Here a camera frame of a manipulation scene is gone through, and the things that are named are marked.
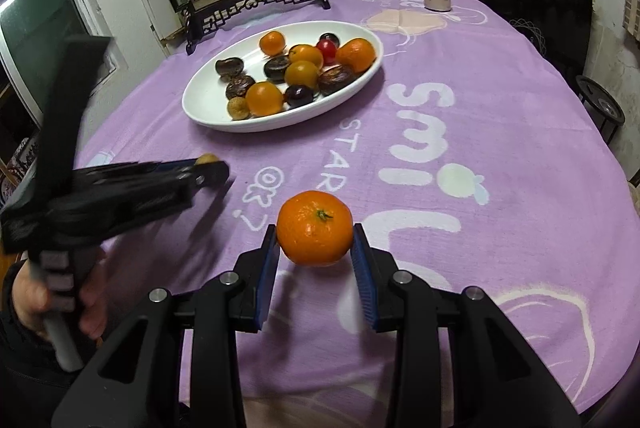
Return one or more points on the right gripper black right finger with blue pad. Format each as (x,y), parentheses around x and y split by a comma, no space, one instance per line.
(497,378)

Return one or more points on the white oval plate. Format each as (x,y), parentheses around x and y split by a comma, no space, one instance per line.
(204,98)

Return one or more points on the small orange kumquat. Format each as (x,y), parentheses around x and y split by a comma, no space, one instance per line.
(272,43)

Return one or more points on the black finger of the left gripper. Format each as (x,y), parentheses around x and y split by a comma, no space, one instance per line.
(210,176)

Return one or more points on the orange mandarin on plate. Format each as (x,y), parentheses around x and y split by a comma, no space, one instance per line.
(358,54)

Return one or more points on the orange mandarin with stem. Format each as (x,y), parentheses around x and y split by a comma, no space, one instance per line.
(314,229)

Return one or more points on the dark chestnut on plate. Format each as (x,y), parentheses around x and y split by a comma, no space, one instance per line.
(229,67)

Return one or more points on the purple printed tablecloth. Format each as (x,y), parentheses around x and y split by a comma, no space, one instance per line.
(467,157)

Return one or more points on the red cherry tomato right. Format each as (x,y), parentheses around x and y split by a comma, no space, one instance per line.
(328,50)

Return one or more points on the dark purple plum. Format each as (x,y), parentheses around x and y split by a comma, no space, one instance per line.
(297,95)

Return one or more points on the orange fruit plate front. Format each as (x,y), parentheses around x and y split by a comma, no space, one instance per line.
(264,99)

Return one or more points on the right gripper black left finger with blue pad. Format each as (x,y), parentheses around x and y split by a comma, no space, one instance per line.
(172,362)

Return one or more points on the small brown longan fruit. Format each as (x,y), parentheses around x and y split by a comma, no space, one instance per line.
(237,108)

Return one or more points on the yellowish longan fruit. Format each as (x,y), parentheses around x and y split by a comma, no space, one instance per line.
(206,158)

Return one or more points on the dark cherry at back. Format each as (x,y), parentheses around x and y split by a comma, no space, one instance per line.
(331,37)

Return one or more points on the dark brown passion fruit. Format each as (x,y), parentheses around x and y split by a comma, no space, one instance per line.
(275,68)

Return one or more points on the black round stool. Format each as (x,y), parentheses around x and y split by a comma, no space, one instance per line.
(605,112)

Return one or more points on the yellow orange fruit centre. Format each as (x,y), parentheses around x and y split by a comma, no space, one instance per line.
(302,73)

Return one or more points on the large smooth orange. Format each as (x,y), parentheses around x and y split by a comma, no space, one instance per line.
(306,52)

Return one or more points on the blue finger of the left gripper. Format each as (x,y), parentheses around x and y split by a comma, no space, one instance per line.
(174,165)

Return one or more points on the dark wrinkled passion fruit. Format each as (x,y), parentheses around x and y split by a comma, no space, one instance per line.
(238,86)

